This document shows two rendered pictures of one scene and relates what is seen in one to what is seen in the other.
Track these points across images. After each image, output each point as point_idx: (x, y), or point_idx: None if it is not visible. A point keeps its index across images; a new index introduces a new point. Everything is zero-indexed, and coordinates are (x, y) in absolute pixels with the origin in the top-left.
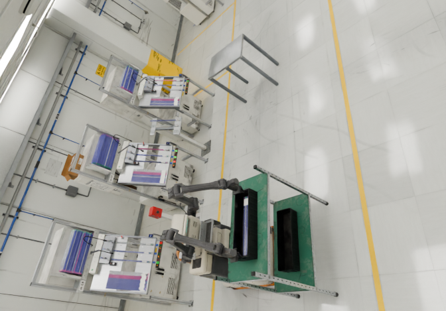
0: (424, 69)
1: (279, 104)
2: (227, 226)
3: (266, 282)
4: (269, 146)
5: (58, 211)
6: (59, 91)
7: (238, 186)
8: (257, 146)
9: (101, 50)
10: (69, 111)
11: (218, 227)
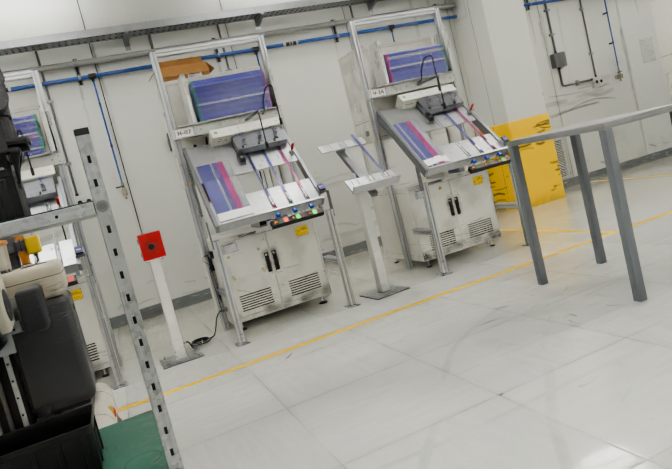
0: None
1: (577, 329)
2: (43, 315)
3: None
4: (426, 370)
5: (130, 139)
6: (335, 21)
7: (7, 141)
8: (416, 352)
9: (466, 40)
10: (317, 57)
11: (24, 289)
